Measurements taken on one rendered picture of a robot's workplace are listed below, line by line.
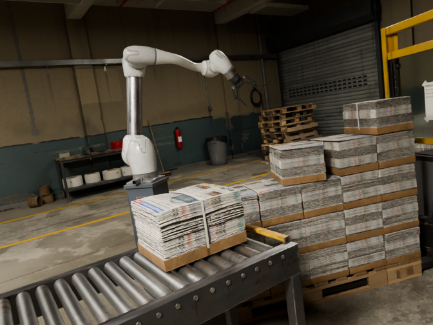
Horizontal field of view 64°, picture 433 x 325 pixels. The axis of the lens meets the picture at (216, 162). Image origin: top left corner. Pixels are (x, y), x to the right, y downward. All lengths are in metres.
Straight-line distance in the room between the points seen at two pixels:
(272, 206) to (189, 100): 7.55
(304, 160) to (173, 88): 7.39
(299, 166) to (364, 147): 0.47
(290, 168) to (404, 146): 0.83
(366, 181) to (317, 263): 0.64
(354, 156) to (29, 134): 7.02
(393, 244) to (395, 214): 0.22
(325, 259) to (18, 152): 6.95
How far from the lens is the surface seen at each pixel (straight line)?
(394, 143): 2.63
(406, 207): 2.77
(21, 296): 1.50
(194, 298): 1.19
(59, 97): 8.48
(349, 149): 2.44
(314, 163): 2.30
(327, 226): 2.43
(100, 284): 1.41
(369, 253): 2.68
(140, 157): 2.10
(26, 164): 8.33
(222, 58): 2.41
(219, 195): 1.38
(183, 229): 1.32
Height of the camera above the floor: 1.34
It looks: 8 degrees down
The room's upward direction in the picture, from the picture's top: 8 degrees counter-clockwise
